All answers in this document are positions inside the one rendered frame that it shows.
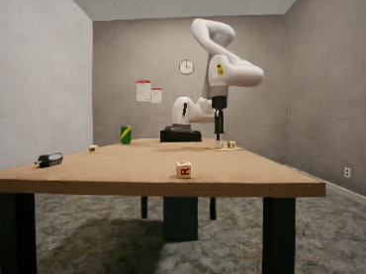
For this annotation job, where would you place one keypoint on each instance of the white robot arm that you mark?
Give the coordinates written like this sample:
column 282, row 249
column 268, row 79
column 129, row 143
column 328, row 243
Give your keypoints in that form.
column 213, row 37

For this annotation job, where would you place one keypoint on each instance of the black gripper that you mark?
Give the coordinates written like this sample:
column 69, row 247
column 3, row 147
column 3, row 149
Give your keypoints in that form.
column 219, row 103

